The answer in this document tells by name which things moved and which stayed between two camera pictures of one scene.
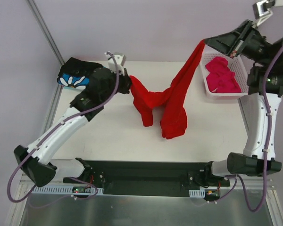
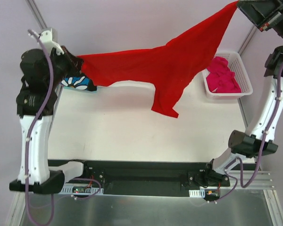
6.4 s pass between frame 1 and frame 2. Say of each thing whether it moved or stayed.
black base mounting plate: stayed
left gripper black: moved
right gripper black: moved
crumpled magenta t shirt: stayed
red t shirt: moved
